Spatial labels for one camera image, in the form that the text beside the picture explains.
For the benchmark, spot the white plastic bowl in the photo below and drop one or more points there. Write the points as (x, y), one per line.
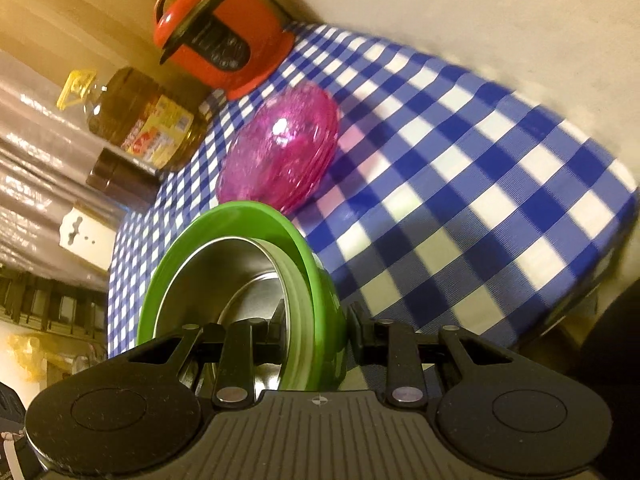
(300, 310)

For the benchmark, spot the small pink glass plate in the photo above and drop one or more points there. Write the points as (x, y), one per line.
(272, 147)

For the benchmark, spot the brown metal canister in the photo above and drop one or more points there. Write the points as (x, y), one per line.
(120, 180)

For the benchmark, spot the stainless steel bowl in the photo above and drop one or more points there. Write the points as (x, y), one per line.
(215, 270)

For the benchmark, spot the cooking oil bottle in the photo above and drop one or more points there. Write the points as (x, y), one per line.
(145, 120)

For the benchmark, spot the sheer pink curtain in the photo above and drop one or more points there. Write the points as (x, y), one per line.
(35, 160)

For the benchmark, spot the white wooden chair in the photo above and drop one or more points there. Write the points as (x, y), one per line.
(85, 235)

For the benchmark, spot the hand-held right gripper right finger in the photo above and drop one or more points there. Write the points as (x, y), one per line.
(356, 327)

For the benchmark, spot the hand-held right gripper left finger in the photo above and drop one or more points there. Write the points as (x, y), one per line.
(272, 335)

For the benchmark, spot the yellow plastic bag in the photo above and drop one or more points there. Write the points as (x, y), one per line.
(25, 355)

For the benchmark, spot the blue white checkered tablecloth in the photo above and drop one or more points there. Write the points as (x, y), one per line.
(475, 185)

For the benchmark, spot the green plastic bowl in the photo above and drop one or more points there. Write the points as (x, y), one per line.
(325, 320)

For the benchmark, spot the red pressure cooker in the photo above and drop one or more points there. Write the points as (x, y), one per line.
(235, 35)

